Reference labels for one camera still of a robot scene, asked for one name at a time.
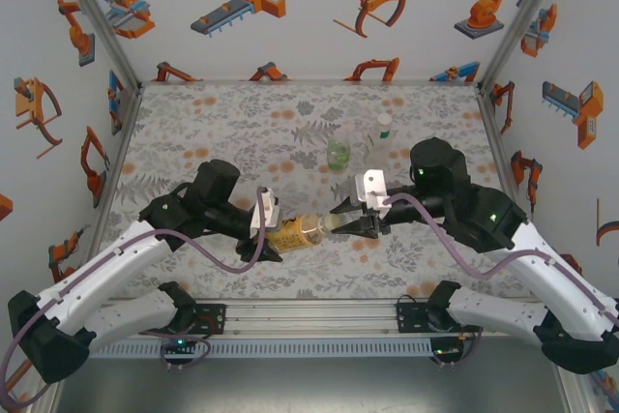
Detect yellow tea bottle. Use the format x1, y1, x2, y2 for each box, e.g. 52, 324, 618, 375
265, 212, 350, 253

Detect short clear green bottle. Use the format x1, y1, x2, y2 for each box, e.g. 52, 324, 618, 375
326, 125, 354, 173

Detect tall clear bottle green label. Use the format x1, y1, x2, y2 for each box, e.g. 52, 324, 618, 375
365, 112, 398, 167

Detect grey floral table mat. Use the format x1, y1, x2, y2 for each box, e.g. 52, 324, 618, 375
72, 81, 541, 302

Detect aluminium side rail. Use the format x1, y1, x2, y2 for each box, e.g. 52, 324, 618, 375
76, 83, 146, 279
476, 83, 536, 240

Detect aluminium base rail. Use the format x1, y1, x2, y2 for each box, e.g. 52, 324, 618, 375
103, 297, 533, 337

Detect slotted grey cable duct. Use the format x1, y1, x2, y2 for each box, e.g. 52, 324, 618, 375
91, 338, 465, 361

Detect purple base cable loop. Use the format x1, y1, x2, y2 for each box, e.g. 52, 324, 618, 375
432, 328, 485, 369
142, 328, 212, 371

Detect aluminium back rail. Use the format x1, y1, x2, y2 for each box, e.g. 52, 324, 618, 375
138, 76, 483, 89

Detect aluminium corner post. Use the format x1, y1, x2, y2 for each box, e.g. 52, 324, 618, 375
476, 0, 576, 95
50, 0, 144, 93

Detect aluminium front post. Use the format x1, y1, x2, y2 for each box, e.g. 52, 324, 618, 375
28, 381, 72, 413
555, 367, 601, 413

